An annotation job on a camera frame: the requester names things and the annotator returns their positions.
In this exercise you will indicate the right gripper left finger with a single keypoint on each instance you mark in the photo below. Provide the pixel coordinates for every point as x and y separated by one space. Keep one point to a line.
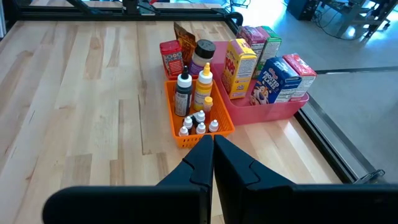
199 168

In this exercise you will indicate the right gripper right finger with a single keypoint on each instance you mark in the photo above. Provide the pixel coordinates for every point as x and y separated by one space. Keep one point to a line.
242 180

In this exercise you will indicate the dark-liquid small dropper bottle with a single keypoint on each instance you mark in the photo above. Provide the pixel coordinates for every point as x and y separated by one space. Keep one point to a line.
201 128
213 125

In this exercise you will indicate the brown-liquid small dropper bottle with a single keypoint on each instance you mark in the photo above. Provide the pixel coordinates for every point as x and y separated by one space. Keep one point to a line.
183 131

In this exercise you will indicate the green-liquid small dropper bottle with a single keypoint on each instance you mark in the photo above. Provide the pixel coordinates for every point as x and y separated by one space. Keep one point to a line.
188 122

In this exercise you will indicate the red-liquid small dropper bottle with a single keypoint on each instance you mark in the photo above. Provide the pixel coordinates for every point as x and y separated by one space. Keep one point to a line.
200 116

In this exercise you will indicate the small red yellow-capped bottle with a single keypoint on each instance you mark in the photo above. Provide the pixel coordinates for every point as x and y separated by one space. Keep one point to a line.
208 104

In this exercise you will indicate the large black white-capped bottle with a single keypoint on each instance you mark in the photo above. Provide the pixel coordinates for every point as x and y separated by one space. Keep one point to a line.
183 96

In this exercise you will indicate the yellow squeeze bottle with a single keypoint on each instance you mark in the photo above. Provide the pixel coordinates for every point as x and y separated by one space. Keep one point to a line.
202 90

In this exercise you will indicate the yellow Corn Pops box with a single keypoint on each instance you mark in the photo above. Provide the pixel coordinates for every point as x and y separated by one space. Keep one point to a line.
237 68

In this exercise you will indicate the black-lidded spice jar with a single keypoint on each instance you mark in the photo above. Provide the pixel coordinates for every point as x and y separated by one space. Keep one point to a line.
202 56

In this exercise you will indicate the red-lidded patterned can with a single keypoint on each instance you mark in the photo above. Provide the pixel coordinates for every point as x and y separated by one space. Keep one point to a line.
171 59

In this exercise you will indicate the red mini cereal box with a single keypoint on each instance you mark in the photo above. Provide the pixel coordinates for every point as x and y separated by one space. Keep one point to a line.
303 74

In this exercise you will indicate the orange taco seasoning packet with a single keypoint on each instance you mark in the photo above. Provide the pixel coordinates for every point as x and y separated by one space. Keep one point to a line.
185 39

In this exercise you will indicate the green mini cereal box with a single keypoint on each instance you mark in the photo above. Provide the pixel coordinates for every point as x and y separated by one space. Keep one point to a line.
270 49

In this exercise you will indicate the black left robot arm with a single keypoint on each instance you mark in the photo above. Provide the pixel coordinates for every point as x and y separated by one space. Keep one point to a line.
130 7

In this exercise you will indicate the orange mesh basket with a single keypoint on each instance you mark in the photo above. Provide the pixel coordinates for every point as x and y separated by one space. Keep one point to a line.
222 112

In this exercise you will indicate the pink plastic tray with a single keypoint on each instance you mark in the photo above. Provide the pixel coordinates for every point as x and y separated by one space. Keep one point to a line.
264 113

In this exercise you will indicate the blue Frosted Flakes box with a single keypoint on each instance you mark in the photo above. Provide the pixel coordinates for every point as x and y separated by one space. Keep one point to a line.
273 82

